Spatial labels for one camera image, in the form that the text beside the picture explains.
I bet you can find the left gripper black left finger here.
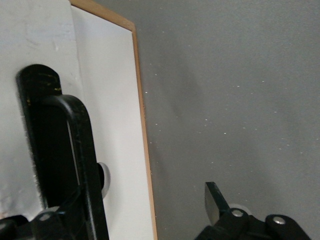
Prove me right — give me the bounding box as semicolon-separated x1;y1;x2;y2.
0;205;76;240

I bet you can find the drawer with white front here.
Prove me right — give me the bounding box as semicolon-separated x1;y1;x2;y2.
0;0;152;240

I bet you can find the wooden drawer cabinet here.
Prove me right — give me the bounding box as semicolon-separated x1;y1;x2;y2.
68;0;159;240

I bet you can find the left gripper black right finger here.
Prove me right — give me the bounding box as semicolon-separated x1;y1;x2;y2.
194;181;312;240

